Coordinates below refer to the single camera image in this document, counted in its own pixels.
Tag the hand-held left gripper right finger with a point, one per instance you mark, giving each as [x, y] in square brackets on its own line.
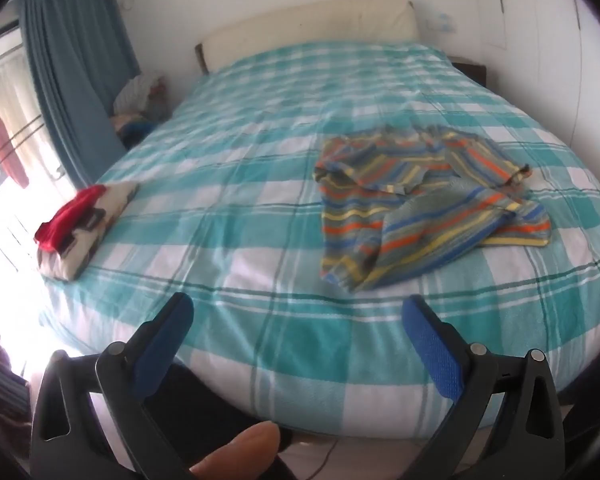
[437, 350]

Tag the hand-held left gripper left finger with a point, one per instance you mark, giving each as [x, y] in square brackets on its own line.
[162, 345]

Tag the striped knit sweater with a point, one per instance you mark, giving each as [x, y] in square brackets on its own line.
[420, 230]

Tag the pile of clothes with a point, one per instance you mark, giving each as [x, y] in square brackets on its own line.
[140, 105]

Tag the person's left hand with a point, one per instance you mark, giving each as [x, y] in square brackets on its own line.
[240, 452]

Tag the person's dark trouser leg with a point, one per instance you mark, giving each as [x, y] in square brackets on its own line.
[200, 405]

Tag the beige printed folded garment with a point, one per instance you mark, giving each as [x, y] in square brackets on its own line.
[112, 205]

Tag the red folded cloth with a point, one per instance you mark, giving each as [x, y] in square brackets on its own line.
[70, 217]

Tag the dark striped cloth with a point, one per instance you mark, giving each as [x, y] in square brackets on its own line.
[2, 380]

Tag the bed with teal plaid cover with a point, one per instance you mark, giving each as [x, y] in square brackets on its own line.
[260, 160]

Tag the red hanging garment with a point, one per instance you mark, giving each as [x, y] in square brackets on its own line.
[7, 150]

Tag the blue curtain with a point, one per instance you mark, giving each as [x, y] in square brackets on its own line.
[75, 75]

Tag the dark wooden nightstand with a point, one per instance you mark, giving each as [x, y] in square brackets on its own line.
[472, 67]

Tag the white wardrobe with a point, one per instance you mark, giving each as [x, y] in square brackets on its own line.
[545, 35]

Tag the cream padded headboard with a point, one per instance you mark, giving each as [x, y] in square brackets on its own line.
[305, 27]

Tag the wall socket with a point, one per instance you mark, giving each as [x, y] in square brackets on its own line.
[441, 22]

